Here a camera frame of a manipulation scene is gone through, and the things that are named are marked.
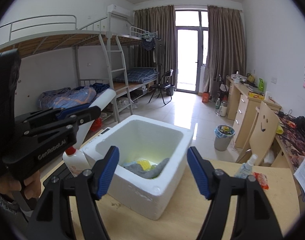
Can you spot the blue plaid quilt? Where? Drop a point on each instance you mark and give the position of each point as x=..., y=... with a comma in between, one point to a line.
x=69, y=97

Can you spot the white lotion bottle red pump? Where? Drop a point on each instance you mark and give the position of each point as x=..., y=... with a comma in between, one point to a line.
x=76, y=161

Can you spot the yellow foam fruit net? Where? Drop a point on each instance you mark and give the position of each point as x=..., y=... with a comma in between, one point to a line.
x=142, y=168

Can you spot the white styrofoam box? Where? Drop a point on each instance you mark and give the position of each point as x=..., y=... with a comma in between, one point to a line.
x=153, y=156

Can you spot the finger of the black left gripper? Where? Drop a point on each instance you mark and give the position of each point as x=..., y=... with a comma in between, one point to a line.
x=68, y=111
x=82, y=117

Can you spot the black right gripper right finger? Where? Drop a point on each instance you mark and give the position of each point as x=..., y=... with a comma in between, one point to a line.
x=254, y=216

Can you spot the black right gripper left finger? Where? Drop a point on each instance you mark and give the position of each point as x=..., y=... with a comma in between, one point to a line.
x=52, y=218

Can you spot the brown curtain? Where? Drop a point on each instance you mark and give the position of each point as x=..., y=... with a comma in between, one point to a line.
x=159, y=52
x=226, y=53

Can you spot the black smartphone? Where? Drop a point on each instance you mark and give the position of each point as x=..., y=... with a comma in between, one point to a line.
x=61, y=172

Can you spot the light wood desk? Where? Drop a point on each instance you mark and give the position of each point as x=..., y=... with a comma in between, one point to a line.
x=242, y=110

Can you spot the white air conditioner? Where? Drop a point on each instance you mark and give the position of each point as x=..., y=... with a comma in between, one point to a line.
x=118, y=11

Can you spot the red snack packet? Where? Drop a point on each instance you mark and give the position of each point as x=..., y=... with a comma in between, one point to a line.
x=261, y=179

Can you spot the right brown curtain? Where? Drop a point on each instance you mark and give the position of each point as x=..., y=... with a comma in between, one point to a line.
x=226, y=53

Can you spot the blue spray bottle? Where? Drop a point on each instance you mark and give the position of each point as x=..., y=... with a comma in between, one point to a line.
x=246, y=168

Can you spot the black folding chair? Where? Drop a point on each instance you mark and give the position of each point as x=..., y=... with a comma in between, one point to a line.
x=163, y=84

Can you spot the metal bunk bed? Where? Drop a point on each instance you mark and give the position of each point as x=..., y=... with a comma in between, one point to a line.
x=56, y=53

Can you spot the left brown curtain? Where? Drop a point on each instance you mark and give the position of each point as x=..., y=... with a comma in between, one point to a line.
x=159, y=52

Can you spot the wooden smiley chair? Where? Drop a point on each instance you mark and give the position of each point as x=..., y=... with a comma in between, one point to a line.
x=262, y=134

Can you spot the white remote control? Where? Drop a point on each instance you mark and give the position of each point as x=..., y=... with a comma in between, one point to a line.
x=101, y=132

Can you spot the left hand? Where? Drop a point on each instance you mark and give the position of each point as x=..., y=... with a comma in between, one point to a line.
x=32, y=186

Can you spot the grey sock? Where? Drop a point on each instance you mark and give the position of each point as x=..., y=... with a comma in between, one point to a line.
x=160, y=166

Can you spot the grey trash bin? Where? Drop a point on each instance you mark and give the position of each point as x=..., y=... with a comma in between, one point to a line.
x=223, y=136

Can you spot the orange bottle on floor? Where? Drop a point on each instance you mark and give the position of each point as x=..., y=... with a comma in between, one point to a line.
x=205, y=97

